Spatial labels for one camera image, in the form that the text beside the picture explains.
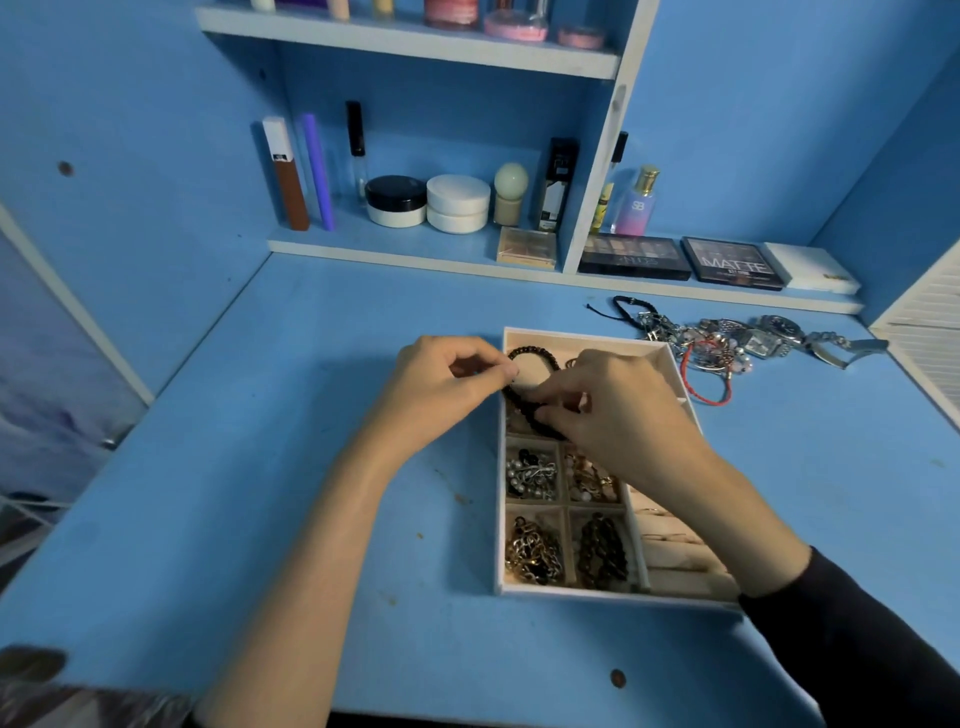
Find purple cosmetic tube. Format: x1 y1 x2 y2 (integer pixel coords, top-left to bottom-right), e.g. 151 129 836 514
300 112 336 232

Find white jewelry organizer tray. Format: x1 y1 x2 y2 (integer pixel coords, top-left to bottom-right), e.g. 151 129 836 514
493 327 745 610

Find pink jar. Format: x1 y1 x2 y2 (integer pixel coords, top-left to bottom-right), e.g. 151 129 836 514
423 0 481 31

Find round face silver watch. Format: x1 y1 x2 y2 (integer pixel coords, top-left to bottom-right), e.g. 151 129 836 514
756 314 891 371

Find pink round compact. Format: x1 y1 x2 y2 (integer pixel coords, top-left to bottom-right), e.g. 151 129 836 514
483 0 550 43

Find pink bead bracelet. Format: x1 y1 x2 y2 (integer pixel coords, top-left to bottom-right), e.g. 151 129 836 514
691 336 754 376

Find black bead bracelet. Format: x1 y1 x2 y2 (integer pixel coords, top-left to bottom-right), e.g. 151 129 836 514
501 345 594 444

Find black eyeshadow palette white print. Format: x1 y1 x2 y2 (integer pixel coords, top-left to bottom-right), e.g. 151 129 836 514
681 237 786 292

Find square face silver watch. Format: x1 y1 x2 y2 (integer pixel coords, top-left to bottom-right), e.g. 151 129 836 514
699 318 790 361

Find white flat box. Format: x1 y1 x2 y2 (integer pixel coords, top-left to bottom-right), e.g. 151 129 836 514
763 242 862 296

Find black cosmetic box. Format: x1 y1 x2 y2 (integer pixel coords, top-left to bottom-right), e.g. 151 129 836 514
536 137 580 234

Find dark eyeshadow palette clear lid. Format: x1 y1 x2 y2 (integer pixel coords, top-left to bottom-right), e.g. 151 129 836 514
577 233 693 282

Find person's right hand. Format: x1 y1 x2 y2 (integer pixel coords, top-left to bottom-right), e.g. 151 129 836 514
517 348 715 497

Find pink perfume bottle gold cap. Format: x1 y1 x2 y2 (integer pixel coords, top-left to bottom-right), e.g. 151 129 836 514
613 165 661 237

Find silver pearl earrings cluster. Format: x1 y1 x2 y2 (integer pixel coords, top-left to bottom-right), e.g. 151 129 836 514
506 447 560 502

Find gold earrings cluster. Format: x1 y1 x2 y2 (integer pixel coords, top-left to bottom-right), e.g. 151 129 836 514
562 446 622 505

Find clear tube black cap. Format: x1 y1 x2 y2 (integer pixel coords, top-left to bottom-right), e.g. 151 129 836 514
345 100 369 205

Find gold rings in roll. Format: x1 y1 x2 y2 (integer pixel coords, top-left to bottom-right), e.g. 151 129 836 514
628 487 740 601

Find person's left forearm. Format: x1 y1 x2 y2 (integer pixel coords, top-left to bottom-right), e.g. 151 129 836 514
193 423 423 728

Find white louvered panel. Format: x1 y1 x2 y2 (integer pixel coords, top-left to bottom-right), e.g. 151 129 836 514
868 238 960 430

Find silver chain bracelet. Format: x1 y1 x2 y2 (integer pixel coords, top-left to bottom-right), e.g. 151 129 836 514
637 309 700 348

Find white jar black lid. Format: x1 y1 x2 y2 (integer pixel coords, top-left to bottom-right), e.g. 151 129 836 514
364 175 429 229

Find white cream jar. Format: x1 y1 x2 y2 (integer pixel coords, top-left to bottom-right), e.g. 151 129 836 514
426 174 492 235

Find gold chain bracelet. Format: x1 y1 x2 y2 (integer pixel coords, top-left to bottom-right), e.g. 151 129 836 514
506 515 565 588

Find gold blush palette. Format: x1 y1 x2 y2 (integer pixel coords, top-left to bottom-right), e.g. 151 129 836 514
496 226 559 271

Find round pale makeup sponge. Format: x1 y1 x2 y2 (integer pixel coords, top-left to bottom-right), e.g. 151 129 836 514
492 162 530 228

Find person's right forearm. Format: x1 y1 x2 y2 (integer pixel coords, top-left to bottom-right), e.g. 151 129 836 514
641 446 960 728

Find dark chain bracelet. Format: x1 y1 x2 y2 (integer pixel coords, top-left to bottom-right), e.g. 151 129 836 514
576 513 631 591

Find yellow bottle black cap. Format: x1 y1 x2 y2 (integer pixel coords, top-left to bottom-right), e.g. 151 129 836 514
588 131 630 235

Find white blue shelf unit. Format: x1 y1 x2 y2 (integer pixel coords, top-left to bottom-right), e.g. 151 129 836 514
193 0 865 316

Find person's left hand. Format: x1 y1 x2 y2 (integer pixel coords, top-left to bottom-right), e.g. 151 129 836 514
366 335 520 468

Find black cord bracelet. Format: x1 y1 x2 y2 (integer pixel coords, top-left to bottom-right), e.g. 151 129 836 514
586 295 663 325

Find red cord bracelet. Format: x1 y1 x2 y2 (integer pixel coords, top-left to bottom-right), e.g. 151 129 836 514
678 339 735 408

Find brown white cosmetic tube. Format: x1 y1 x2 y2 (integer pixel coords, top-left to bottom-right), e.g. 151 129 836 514
261 116 311 232

